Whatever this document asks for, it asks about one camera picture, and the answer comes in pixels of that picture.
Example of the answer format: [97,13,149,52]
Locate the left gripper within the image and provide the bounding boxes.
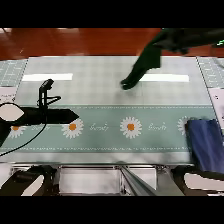
[42,107,69,127]

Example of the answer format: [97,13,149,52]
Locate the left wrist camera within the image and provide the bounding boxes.
[37,78,63,112]

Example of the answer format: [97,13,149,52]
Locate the black cable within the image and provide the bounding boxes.
[0,109,48,158]

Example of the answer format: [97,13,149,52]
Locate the blue garment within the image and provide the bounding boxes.
[185,118,224,175]

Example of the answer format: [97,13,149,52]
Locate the silver frame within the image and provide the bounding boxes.
[0,162,198,197]

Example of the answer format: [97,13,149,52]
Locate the dark green T-shirt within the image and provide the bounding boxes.
[120,28,224,91]

